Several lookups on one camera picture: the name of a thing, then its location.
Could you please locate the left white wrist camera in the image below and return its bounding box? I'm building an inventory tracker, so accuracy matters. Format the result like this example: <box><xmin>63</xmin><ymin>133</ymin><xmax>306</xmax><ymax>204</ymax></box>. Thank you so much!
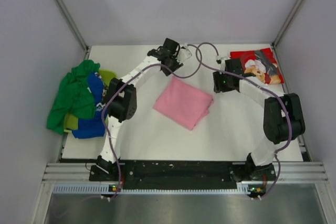
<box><xmin>177</xmin><ymin>44</ymin><xmax>192</xmax><ymax>63</ymax></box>

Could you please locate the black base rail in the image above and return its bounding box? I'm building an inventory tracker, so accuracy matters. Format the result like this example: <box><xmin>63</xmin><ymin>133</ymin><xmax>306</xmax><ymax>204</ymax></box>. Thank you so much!
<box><xmin>89</xmin><ymin>160</ymin><xmax>267</xmax><ymax>190</ymax></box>

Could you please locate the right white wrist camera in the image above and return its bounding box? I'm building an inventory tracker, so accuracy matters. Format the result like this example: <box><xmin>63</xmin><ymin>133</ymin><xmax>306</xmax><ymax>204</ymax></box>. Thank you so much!
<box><xmin>216</xmin><ymin>55</ymin><xmax>230</xmax><ymax>65</ymax></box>

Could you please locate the left aluminium frame post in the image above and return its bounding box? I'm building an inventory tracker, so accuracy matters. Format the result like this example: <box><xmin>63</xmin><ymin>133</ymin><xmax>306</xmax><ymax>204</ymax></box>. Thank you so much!
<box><xmin>54</xmin><ymin>0</ymin><xmax>89</xmax><ymax>52</ymax></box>

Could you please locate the right aluminium frame post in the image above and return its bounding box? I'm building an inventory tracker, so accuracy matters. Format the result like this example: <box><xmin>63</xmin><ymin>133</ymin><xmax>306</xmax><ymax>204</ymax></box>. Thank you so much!
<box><xmin>271</xmin><ymin>0</ymin><xmax>305</xmax><ymax>49</ymax></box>

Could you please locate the pink t shirt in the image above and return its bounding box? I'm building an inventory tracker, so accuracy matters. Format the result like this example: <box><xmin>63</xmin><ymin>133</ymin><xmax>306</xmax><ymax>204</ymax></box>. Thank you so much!
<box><xmin>153</xmin><ymin>77</ymin><xmax>214</xmax><ymax>130</ymax></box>

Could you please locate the green t shirt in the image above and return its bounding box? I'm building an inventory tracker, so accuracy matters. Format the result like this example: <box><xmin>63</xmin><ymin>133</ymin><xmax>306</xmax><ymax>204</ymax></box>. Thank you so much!
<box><xmin>46</xmin><ymin>60</ymin><xmax>100</xmax><ymax>134</ymax></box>

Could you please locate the white slotted cable duct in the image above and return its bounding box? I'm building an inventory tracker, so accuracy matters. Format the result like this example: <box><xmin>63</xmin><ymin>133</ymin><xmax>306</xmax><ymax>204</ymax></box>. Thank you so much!
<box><xmin>52</xmin><ymin>180</ymin><xmax>266</xmax><ymax>196</ymax></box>

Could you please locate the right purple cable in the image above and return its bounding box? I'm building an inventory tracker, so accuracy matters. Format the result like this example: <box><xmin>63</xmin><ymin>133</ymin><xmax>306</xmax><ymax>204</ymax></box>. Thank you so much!
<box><xmin>195</xmin><ymin>42</ymin><xmax>292</xmax><ymax>198</ymax></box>

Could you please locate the red folded bear t shirt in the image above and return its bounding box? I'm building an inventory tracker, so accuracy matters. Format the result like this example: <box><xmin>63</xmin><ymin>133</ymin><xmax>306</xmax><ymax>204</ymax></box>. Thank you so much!
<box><xmin>230</xmin><ymin>48</ymin><xmax>284</xmax><ymax>84</ymax></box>

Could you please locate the purple cable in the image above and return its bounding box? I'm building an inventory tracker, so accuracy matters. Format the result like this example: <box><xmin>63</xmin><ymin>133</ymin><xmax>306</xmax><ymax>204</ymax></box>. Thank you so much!
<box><xmin>195</xmin><ymin>42</ymin><xmax>292</xmax><ymax>198</ymax></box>
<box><xmin>101</xmin><ymin>44</ymin><xmax>203</xmax><ymax>198</ymax></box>

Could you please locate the lime green plastic bin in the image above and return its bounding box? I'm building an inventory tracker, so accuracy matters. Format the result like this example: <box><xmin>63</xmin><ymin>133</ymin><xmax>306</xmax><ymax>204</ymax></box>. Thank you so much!
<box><xmin>64</xmin><ymin>69</ymin><xmax>117</xmax><ymax>133</ymax></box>

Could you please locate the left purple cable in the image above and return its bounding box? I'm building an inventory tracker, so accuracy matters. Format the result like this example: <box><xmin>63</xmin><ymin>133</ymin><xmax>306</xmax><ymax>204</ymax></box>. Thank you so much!
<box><xmin>101</xmin><ymin>44</ymin><xmax>203</xmax><ymax>198</ymax></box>

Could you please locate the aluminium frame post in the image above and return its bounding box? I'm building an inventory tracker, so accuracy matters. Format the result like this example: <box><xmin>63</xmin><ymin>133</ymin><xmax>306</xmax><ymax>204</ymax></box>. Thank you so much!
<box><xmin>54</xmin><ymin>0</ymin><xmax>89</xmax><ymax>52</ymax></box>
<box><xmin>271</xmin><ymin>0</ymin><xmax>305</xmax><ymax>49</ymax></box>

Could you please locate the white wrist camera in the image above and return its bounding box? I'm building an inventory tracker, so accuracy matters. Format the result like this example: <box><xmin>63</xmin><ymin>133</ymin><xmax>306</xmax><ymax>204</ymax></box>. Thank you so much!
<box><xmin>216</xmin><ymin>55</ymin><xmax>230</xmax><ymax>65</ymax></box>
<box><xmin>177</xmin><ymin>44</ymin><xmax>192</xmax><ymax>63</ymax></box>

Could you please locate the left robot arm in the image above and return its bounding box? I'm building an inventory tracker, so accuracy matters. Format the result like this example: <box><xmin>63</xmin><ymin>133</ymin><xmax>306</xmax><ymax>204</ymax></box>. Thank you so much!
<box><xmin>97</xmin><ymin>38</ymin><xmax>185</xmax><ymax>180</ymax></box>

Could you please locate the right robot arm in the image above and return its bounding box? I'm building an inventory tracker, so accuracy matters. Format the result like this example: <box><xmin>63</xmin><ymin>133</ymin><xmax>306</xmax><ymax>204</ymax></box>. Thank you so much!
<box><xmin>213</xmin><ymin>57</ymin><xmax>306</xmax><ymax>182</ymax></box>

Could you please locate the blue t shirt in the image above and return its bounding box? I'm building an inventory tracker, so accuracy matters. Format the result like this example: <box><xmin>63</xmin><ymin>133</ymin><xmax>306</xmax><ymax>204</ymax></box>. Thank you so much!
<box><xmin>72</xmin><ymin>72</ymin><xmax>107</xmax><ymax>139</ymax></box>

